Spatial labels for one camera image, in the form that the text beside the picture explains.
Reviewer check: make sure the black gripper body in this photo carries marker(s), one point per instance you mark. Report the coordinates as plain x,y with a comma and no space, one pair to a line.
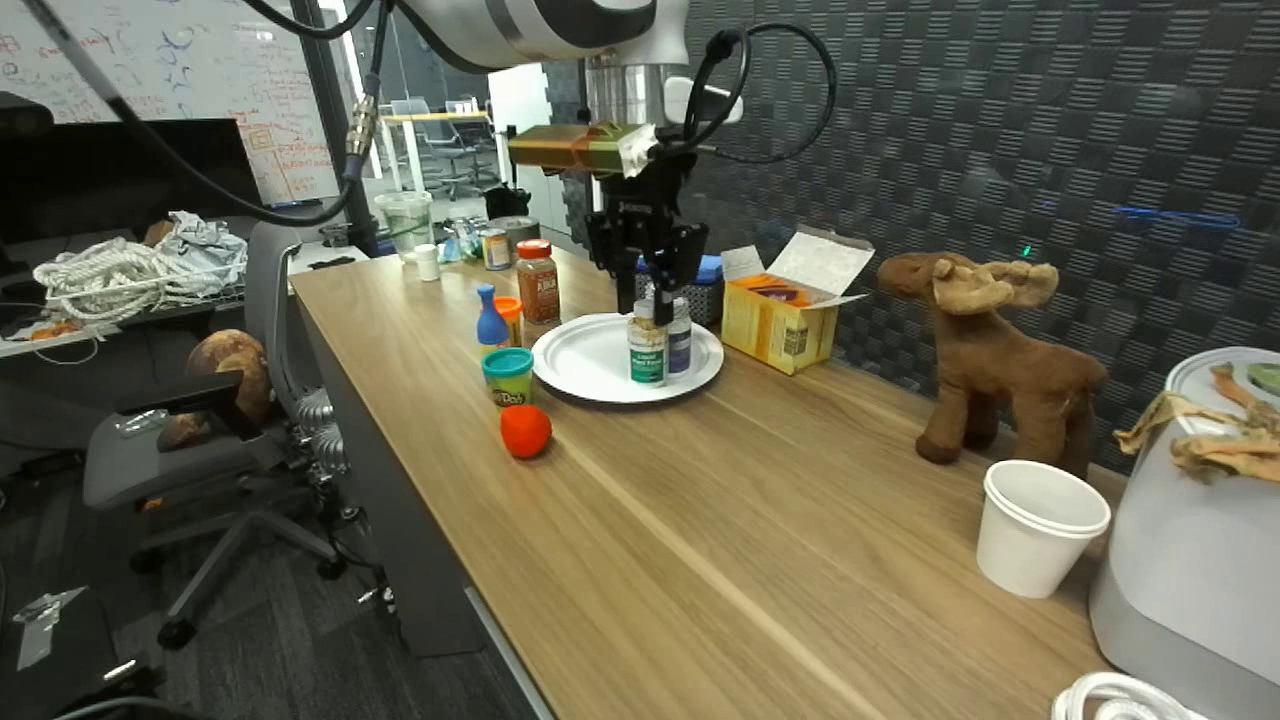
651,224

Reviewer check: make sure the pill bottle blue label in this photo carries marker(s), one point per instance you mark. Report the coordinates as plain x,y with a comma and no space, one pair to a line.
683,345

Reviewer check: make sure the pill bottle green label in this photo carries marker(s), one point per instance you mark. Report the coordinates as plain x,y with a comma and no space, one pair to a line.
647,354

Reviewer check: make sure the orange lid spice jar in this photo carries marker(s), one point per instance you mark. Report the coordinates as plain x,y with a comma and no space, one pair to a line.
536,281

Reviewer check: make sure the teal lid dough tub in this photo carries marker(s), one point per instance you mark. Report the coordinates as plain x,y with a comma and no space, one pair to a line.
509,377

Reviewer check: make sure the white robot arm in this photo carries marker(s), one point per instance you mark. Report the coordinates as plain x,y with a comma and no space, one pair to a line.
562,25

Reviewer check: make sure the white paper plate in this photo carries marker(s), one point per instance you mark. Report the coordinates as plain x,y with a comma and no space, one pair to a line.
584,365

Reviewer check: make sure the green white small object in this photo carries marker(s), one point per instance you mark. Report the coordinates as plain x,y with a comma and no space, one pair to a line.
462,240

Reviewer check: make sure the dark grey foam block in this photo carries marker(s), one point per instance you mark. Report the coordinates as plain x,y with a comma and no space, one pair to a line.
709,307

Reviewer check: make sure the blue sponge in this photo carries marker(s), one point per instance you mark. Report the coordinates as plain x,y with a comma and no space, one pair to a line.
709,269

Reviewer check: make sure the yellow tea bag box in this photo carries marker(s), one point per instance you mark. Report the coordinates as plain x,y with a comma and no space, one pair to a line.
785,321

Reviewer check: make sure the blue bowling pin bottle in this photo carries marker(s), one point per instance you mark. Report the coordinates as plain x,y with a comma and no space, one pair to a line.
489,321

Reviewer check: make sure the orange ball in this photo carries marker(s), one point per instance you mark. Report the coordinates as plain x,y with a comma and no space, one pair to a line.
525,433

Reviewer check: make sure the white round tub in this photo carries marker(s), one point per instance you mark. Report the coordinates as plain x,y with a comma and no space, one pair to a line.
427,260

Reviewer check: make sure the white background table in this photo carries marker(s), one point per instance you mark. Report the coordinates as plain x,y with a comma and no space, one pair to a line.
441,135

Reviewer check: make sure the translucent plastic container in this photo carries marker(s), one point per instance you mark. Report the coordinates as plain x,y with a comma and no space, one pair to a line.
406,215

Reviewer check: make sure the brown moose plush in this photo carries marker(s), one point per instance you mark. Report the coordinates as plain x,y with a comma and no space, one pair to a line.
994,365

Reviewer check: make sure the black vertical pole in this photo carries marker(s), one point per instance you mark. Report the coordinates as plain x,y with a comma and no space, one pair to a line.
327,81

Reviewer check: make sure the brown plush toy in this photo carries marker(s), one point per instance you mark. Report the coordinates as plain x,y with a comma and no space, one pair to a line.
241,365

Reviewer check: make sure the white paper cup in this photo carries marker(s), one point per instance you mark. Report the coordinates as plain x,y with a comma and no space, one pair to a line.
1035,532

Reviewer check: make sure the grey office chair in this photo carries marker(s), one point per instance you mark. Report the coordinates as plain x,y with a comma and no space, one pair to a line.
203,454

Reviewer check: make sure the black side desk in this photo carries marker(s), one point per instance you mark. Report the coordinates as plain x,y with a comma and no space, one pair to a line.
105,183

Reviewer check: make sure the brown crumpled paper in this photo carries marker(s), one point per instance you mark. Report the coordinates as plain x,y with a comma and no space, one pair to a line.
1226,445

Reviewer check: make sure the white plastic appliance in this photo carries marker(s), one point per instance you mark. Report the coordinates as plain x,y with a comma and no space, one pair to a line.
1186,573

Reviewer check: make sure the whiteboard with writing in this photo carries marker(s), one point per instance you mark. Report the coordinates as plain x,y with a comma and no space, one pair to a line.
83,52

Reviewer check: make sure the white paper scrap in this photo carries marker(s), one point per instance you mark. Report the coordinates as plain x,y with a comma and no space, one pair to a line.
44,625

